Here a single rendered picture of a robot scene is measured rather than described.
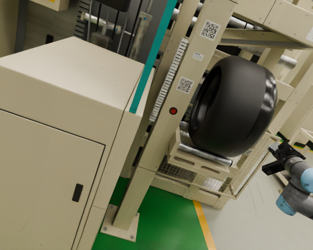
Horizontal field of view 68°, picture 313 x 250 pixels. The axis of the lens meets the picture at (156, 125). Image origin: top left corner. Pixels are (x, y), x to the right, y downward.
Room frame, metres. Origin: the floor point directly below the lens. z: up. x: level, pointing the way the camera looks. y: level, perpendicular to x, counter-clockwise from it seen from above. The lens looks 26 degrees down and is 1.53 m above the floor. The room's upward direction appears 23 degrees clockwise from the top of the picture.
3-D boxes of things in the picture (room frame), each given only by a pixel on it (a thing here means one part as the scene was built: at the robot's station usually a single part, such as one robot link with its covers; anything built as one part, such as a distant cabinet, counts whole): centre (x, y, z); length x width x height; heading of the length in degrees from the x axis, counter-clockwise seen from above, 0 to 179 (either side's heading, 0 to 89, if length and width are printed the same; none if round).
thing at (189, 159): (1.19, -0.32, 0.84); 0.36 x 0.09 x 0.06; 97
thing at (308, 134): (2.96, -2.08, 0.40); 0.60 x 0.35 x 0.80; 18
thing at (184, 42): (1.24, 0.03, 1.19); 0.05 x 0.04 x 0.48; 7
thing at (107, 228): (1.28, -0.05, 0.01); 0.27 x 0.27 x 0.02; 7
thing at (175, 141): (1.31, -0.12, 0.90); 0.40 x 0.03 x 0.10; 7
